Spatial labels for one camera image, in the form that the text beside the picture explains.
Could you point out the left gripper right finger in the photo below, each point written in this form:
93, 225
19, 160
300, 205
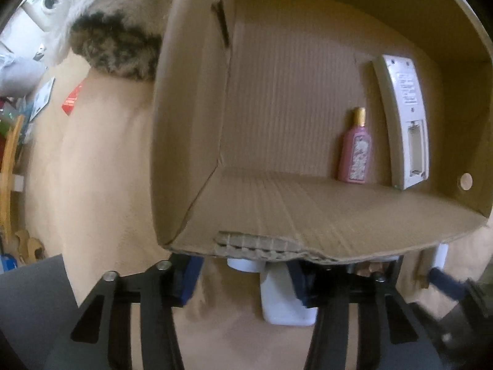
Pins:
390, 335

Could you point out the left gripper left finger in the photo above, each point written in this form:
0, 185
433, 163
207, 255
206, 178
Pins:
97, 336

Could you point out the white blue-label medicine bottle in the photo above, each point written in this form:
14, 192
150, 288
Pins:
280, 305

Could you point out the pink perfume bottle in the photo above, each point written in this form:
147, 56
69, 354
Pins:
355, 156

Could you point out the wooden chair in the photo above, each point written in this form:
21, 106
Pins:
8, 178

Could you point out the white remote control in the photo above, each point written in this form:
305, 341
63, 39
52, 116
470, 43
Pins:
406, 120

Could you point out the red plastic bag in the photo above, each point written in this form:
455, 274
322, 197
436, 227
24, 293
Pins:
70, 101

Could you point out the white paper sheet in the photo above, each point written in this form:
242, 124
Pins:
42, 98

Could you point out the brown cardboard box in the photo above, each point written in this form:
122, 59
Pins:
252, 102

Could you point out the leopard fur blanket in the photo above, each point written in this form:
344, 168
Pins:
118, 37

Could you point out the white washing machine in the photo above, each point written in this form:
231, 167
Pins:
40, 11

